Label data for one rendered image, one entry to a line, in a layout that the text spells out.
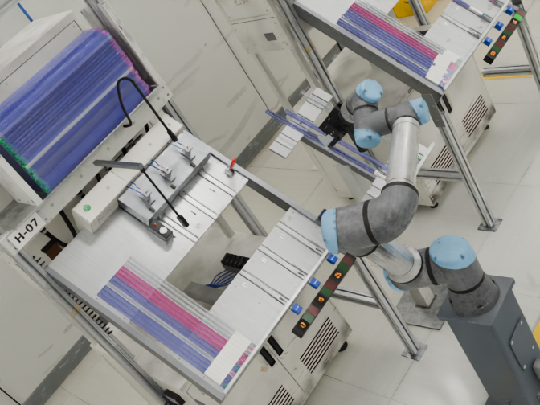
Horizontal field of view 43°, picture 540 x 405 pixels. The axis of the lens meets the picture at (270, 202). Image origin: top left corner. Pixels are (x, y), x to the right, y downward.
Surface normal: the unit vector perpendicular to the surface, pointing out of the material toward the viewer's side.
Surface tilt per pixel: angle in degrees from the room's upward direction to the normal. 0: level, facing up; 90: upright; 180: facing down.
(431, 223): 0
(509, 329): 90
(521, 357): 90
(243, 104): 90
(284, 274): 43
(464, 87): 90
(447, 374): 0
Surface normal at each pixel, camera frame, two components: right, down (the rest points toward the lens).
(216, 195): 0.10, -0.47
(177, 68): 0.67, 0.08
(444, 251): -0.36, -0.73
